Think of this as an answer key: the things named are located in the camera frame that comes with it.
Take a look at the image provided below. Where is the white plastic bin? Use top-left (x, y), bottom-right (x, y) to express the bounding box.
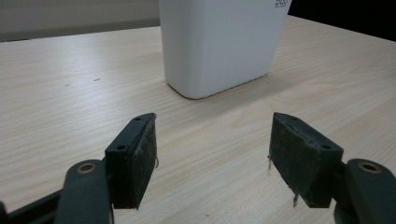
top-left (158, 0), bottom-right (293, 100)

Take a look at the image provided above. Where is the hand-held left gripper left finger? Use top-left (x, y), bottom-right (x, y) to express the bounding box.
top-left (105, 112), bottom-right (158, 210)

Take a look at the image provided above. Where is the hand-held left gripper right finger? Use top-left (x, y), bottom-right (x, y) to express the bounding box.
top-left (268, 112), bottom-right (345, 209)

